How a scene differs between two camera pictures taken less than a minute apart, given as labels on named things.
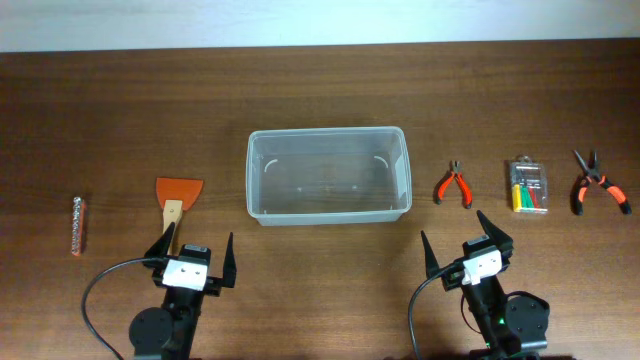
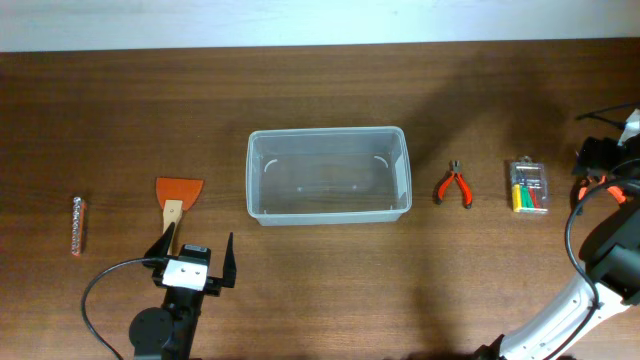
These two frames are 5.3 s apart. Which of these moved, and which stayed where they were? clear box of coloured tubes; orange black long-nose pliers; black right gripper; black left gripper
Moved: black right gripper
Stayed: black left gripper; orange black long-nose pliers; clear box of coloured tubes
